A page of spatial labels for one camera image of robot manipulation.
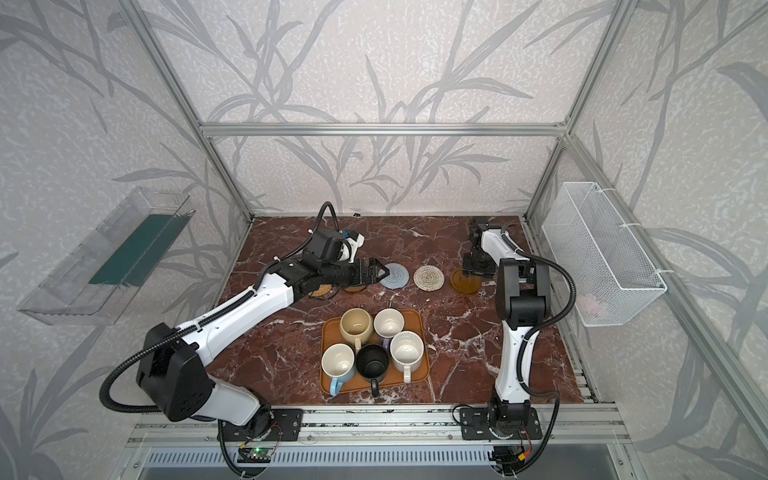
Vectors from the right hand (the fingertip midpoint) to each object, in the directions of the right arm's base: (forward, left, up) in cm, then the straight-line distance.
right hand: (476, 266), depth 102 cm
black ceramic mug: (-32, +33, -1) cm, 46 cm away
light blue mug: (-32, +43, -1) cm, 54 cm away
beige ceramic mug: (-21, +39, 0) cm, 45 cm away
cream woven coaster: (-3, +16, -3) cm, 17 cm away
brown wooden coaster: (-5, +4, -4) cm, 7 cm away
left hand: (-13, +30, +20) cm, 38 cm away
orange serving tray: (-23, +47, -2) cm, 52 cm away
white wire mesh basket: (-24, -17, +33) cm, 44 cm away
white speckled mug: (-29, +24, -1) cm, 37 cm away
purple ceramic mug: (-21, +29, +1) cm, 36 cm away
